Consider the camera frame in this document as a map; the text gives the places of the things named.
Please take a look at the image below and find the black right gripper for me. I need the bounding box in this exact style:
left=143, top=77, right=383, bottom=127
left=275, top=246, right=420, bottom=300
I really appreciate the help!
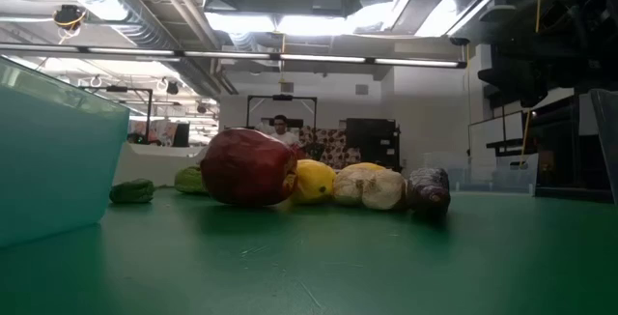
left=477, top=0, right=618, bottom=108

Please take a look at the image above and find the purple carrot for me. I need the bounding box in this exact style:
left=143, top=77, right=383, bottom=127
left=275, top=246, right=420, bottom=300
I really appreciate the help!
left=407, top=167, right=452, bottom=215

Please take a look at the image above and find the yellow lemon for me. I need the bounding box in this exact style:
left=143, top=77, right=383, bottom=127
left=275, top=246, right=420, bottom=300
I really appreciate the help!
left=289, top=158, right=338, bottom=206

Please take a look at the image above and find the red and yellow apple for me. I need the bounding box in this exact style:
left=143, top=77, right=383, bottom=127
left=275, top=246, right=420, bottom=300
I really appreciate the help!
left=199, top=128, right=299, bottom=208

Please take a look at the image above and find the green cucumber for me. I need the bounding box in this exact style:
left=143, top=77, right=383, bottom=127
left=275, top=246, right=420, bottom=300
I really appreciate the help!
left=173, top=165, right=210, bottom=196

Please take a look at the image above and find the small green vegetable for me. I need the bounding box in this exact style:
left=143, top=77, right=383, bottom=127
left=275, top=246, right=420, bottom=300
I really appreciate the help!
left=108, top=178, right=156, bottom=205

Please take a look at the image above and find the white board panel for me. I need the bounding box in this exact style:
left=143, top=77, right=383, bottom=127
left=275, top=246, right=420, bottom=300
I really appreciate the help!
left=466, top=110, right=526, bottom=161

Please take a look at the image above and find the clear plastic bin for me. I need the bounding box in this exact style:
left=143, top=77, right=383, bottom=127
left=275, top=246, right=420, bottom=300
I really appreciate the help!
left=422, top=152, right=541, bottom=195

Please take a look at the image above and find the grey transparent plastic bin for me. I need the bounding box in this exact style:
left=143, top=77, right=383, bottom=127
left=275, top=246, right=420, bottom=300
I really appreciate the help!
left=587, top=87, right=618, bottom=206

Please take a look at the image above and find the black cabinet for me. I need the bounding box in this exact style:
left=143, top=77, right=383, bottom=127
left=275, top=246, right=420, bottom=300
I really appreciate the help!
left=344, top=117, right=403, bottom=172

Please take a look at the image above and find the patterned board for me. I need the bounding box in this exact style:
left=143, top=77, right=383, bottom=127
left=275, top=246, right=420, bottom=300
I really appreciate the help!
left=297, top=126, right=362, bottom=170

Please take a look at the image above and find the person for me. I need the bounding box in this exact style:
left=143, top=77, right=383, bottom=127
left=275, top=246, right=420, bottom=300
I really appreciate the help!
left=268, top=114, right=301, bottom=146

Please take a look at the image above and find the green table mat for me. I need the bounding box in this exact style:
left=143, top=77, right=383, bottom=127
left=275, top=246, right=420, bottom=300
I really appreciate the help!
left=0, top=185, right=618, bottom=315

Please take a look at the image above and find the long light bar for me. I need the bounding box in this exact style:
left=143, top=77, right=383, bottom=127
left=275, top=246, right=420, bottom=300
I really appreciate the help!
left=0, top=42, right=468, bottom=70

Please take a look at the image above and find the small black monitor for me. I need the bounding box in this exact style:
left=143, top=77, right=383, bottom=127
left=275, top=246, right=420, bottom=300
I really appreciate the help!
left=172, top=122, right=191, bottom=149

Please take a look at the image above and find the white plastic bin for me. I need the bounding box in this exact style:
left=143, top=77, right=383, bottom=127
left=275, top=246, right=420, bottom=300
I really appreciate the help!
left=112, top=141, right=210, bottom=188

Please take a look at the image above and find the teal plastic bin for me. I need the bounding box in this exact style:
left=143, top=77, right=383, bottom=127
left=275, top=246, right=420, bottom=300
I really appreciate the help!
left=0, top=55, right=131, bottom=249

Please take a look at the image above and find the orange hanging cable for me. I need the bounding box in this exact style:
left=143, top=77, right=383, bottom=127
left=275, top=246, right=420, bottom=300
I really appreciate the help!
left=518, top=0, right=546, bottom=167

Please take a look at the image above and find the black gantry frame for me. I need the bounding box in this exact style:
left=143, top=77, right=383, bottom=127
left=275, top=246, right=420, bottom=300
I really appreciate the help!
left=245, top=94, right=319, bottom=132

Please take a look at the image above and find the silver ventilation duct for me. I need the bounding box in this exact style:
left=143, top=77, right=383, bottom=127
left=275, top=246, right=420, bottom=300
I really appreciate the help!
left=41, top=0, right=240, bottom=99

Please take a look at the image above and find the black ceiling cable reel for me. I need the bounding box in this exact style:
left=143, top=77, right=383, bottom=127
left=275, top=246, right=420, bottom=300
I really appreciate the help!
left=51, top=4, right=89, bottom=32

